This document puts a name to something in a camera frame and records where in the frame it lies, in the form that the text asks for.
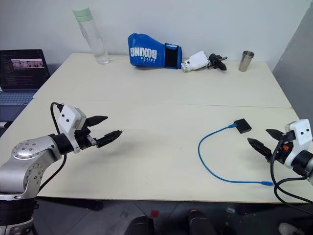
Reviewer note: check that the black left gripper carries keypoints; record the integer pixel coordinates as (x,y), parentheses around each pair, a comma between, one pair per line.
(83,140)

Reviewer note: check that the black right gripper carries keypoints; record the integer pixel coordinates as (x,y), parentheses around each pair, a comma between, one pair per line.
(281,153)

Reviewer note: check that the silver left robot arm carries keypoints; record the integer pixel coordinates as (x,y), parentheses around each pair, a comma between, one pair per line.
(24,151)

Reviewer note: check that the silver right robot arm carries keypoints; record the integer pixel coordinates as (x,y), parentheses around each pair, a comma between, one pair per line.
(304,162)

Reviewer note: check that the small black plastic box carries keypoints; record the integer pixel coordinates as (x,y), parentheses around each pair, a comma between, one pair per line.
(242,126)

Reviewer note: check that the clear bottle with green lid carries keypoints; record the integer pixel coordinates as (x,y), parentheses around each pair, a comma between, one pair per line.
(97,49)

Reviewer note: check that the stainless steel cup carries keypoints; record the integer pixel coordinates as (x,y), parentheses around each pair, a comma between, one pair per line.
(245,62)

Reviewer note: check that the blue boxing glove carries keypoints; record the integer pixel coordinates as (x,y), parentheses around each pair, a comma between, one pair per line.
(144,51)

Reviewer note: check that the white shoe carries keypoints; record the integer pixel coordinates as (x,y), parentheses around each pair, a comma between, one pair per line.
(287,229)

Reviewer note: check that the open laptop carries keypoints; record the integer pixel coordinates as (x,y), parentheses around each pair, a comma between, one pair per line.
(22,73)

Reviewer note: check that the small red floor object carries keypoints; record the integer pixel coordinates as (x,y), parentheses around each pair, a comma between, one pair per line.
(154,213)

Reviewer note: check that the dark rounded shape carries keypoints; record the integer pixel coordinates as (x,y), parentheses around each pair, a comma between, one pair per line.
(140,226)
(199,222)

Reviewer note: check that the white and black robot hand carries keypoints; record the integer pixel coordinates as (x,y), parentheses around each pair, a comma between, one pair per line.
(196,61)

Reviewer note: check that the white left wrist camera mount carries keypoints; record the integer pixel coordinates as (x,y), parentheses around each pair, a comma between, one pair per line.
(69,120)

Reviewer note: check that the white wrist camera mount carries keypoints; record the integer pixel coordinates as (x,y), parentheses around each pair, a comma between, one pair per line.
(302,132)
(69,120)

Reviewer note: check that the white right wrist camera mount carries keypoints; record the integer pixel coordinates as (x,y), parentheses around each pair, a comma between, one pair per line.
(302,132)

